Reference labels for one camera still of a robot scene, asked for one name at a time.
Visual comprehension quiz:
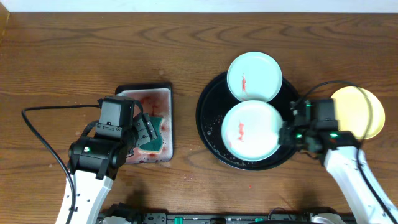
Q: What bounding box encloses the black cable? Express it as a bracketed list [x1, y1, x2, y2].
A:
[298, 80, 398, 224]
[21, 104, 101, 224]

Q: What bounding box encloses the green scrubbing sponge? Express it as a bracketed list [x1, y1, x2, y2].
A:
[137, 115, 164, 154]

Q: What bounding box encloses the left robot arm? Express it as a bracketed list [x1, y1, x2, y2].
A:
[57, 96, 157, 223]

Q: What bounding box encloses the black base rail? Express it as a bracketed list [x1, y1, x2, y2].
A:
[96, 203, 356, 224]

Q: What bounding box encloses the black rectangular soapy tray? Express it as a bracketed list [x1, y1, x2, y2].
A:
[115, 83, 174, 164]

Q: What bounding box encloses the left black cable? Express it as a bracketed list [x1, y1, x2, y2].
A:
[21, 104, 101, 224]

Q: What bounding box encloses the light blue plate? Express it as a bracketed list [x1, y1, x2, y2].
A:
[221, 100, 283, 162]
[226, 52, 283, 102]

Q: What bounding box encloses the right black cable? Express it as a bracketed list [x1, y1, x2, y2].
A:
[298, 80, 398, 224]

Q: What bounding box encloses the black round tray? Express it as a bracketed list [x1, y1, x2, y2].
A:
[195, 72, 297, 171]

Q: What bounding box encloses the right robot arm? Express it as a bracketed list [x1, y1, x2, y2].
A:
[279, 99, 397, 223]

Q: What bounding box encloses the yellow plate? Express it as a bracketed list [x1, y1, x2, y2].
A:
[331, 86, 386, 139]

